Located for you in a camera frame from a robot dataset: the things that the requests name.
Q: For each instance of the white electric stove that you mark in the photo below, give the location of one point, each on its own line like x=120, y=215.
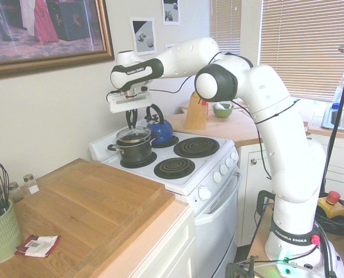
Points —
x=215, y=249

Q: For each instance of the green ribbed utensil holder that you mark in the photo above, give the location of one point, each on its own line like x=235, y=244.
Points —
x=1, y=240

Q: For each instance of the black camera stand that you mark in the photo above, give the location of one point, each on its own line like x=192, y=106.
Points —
x=341, y=107

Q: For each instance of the red white packet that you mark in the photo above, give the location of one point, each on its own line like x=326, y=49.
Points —
x=36, y=246

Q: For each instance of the small coil burner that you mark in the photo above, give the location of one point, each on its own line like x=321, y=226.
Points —
x=174, y=142
x=174, y=168
x=152, y=160

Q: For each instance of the round metal cabinet knob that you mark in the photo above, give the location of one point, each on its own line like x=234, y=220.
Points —
x=253, y=161

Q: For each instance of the white door cabinet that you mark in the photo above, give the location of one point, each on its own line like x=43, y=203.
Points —
x=250, y=202

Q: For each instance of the glass pot lid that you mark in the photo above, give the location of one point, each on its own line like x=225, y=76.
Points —
x=140, y=135

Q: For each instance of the gold framed painting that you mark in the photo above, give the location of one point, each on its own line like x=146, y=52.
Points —
x=44, y=29

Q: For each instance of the white stove knob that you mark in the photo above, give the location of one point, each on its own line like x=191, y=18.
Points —
x=223, y=169
x=217, y=176
x=234, y=156
x=204, y=193
x=229, y=162

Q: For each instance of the grey printed wall paper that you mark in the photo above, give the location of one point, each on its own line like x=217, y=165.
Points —
x=171, y=11
x=169, y=46
x=143, y=36

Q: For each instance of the blue spray bottle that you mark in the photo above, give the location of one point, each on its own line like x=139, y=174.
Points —
x=338, y=92

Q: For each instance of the red emergency stop button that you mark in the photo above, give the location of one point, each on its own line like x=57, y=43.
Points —
x=332, y=197

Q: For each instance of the glass spice jar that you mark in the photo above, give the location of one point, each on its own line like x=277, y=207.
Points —
x=15, y=192
x=31, y=185

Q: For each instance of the wide wooden window blind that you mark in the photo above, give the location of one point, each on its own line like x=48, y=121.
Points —
x=308, y=43

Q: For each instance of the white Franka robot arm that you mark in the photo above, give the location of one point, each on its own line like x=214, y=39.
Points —
x=276, y=101

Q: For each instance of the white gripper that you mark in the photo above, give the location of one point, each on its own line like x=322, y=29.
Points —
x=130, y=102

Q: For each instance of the wooden knife block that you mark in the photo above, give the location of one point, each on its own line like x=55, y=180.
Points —
x=193, y=116

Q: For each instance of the black cooking pot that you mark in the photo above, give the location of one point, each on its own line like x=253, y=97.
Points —
x=134, y=153

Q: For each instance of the white paper towel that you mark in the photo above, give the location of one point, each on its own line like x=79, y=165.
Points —
x=222, y=105

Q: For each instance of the large coil burner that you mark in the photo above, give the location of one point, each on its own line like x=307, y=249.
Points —
x=196, y=147

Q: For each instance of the white drawer cabinet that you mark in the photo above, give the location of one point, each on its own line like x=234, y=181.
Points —
x=166, y=255

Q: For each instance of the green ceramic bowl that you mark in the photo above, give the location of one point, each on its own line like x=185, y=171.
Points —
x=222, y=113

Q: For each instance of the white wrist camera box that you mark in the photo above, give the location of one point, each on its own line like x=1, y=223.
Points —
x=143, y=88

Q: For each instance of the large wooden butcher board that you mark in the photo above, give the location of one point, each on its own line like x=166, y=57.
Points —
x=88, y=202

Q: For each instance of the narrow wooden window blind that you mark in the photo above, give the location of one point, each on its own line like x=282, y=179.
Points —
x=224, y=26

